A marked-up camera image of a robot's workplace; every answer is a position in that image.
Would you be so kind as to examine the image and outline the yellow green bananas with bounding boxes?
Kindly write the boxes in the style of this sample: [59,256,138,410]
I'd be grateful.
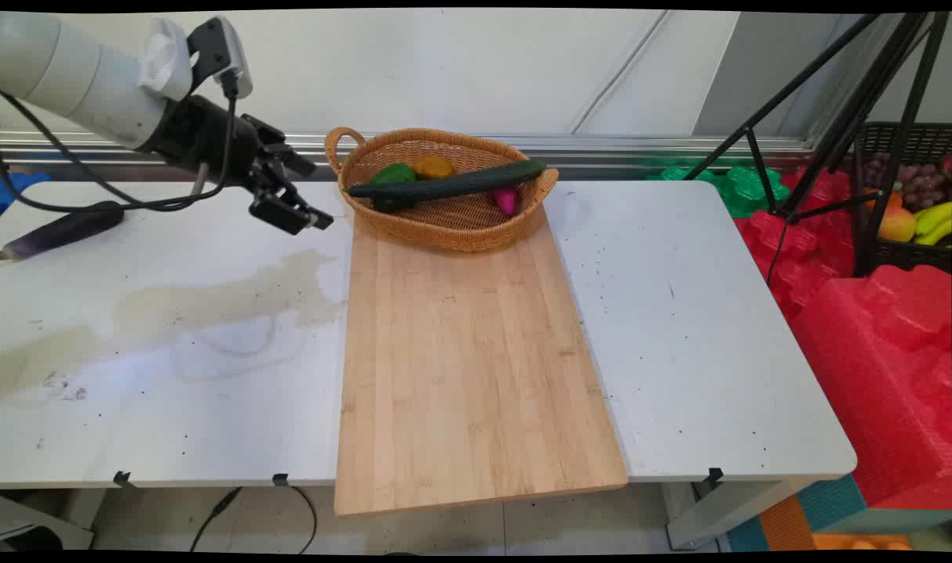
[913,201,952,248]

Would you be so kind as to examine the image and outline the green foam mat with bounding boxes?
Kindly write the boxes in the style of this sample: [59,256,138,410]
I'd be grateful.
[646,160,791,219]

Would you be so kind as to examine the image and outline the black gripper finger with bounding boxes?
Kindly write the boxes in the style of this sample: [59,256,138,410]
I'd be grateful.
[240,114,319,179]
[248,160,335,236]

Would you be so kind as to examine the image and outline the teal and orange box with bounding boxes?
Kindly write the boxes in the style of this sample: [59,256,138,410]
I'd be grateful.
[725,472,952,553]

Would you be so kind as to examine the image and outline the dark green cucumber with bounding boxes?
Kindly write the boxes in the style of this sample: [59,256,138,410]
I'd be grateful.
[347,159,548,201]

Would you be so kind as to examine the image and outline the black tripod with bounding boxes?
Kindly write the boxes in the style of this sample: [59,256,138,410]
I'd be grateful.
[683,12,950,279]

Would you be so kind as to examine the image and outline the purple grapes bunch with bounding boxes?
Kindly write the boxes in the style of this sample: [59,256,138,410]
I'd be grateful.
[863,152,950,212]

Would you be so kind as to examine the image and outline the green bell pepper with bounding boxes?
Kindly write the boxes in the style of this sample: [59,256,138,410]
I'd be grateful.
[369,163,418,213]

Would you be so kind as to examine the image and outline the black and white wrist camera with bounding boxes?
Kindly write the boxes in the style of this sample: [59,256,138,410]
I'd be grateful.
[185,16,254,100]

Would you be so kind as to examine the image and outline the aluminium wall rail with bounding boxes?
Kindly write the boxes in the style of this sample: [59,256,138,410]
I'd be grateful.
[0,131,819,182]

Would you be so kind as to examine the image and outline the woven wicker basket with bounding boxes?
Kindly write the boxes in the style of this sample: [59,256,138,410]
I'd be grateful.
[324,127,560,253]

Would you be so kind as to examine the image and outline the orange round vegetable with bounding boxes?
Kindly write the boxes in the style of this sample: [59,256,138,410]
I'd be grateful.
[411,156,456,180]

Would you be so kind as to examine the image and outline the white table leg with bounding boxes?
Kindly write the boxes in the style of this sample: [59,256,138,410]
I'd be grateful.
[664,477,809,550]

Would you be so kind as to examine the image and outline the yellow red mango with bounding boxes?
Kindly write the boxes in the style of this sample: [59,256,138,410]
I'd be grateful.
[877,206,918,243]

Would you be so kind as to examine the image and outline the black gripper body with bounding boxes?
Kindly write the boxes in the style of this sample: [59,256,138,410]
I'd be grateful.
[140,94,270,192]

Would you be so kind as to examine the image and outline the large red foam mat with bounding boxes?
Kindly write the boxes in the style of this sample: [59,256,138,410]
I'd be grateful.
[789,264,952,511]

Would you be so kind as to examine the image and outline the bamboo cutting board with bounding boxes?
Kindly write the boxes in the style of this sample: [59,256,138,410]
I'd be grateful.
[334,210,630,518]

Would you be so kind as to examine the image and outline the small red foam mat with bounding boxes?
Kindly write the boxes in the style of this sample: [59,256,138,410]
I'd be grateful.
[732,167,861,321]

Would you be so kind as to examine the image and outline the purple eggplant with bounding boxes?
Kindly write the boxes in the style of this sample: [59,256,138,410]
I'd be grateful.
[0,200,126,262]

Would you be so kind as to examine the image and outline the black floor cable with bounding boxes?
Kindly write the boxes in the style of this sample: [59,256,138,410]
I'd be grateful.
[189,486,319,555]

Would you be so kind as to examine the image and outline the black plastic crate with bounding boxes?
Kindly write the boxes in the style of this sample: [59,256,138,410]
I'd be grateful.
[850,121,952,276]

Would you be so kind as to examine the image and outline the white ribbed camera mount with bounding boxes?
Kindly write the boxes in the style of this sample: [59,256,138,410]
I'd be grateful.
[138,18,193,102]

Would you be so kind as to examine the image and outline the blue plastic object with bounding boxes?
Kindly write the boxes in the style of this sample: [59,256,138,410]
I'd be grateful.
[0,171,52,217]

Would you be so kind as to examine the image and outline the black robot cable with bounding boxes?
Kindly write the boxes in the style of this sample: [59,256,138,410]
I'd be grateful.
[0,72,241,213]

